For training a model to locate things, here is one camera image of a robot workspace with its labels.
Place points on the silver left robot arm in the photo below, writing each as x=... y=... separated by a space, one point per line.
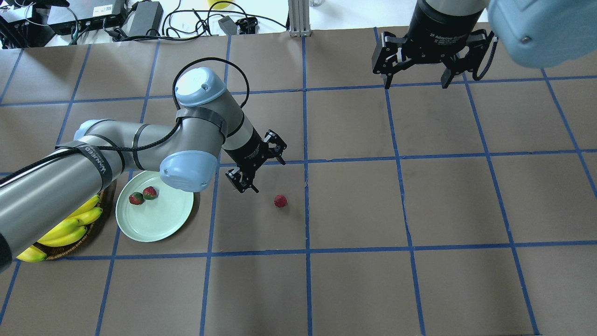
x=208 y=120

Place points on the yellow banana bunch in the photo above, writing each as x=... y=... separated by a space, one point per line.
x=67 y=235

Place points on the light green plate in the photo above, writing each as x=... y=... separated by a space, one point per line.
x=156 y=219

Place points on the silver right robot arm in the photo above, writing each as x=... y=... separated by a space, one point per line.
x=539 y=33

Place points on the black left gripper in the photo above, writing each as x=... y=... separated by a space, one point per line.
x=246 y=151

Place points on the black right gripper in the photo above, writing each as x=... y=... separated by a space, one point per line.
x=438 y=28

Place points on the aluminium frame post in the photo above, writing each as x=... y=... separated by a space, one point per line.
x=299 y=18

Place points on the red strawberry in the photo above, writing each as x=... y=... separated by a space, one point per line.
x=280 y=201
x=136 y=198
x=149 y=193

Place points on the black power adapter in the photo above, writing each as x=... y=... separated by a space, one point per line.
x=146 y=19

